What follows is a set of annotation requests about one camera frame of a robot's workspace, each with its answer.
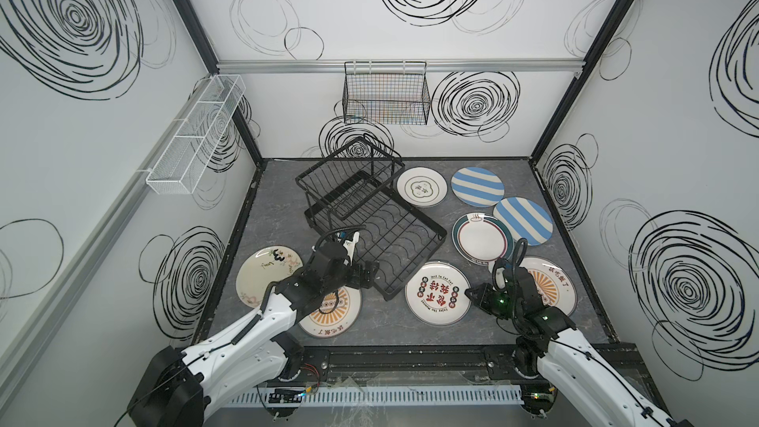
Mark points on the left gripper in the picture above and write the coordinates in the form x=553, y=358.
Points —
x=368, y=275

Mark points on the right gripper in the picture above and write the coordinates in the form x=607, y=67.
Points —
x=480, y=300

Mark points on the white plate red characters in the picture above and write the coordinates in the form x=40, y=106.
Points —
x=435, y=294

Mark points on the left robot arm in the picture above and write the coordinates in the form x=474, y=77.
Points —
x=186, y=387

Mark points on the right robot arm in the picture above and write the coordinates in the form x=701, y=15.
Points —
x=551, y=347

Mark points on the orange sunburst plate left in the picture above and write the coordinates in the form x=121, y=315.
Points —
x=336, y=314

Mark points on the orange sunburst plate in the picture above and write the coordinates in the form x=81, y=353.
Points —
x=553, y=284
x=336, y=314

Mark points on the white plate green red rim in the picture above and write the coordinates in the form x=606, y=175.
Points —
x=482, y=239

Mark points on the orange sunburst plate right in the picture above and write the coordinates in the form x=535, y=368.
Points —
x=553, y=284

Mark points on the blue striped plate right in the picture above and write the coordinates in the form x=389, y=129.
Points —
x=525, y=219

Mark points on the blue striped plate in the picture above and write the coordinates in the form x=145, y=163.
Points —
x=525, y=219
x=477, y=187

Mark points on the white plate black flower outline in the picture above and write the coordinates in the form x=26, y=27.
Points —
x=422, y=187

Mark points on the cream floral plate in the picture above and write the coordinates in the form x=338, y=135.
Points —
x=267, y=265

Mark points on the blue striped plate rear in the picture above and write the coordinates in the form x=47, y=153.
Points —
x=477, y=187

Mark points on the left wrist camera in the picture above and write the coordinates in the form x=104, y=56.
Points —
x=350, y=243

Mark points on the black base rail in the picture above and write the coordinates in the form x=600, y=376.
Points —
x=403, y=359

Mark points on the black wire dish rack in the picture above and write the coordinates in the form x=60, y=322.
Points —
x=353, y=187

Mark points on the grey slotted cable duct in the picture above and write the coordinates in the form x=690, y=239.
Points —
x=422, y=395

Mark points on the black wire wall basket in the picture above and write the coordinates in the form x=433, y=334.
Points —
x=386, y=92

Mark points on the white mesh wall shelf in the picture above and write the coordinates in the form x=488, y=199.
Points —
x=188, y=155

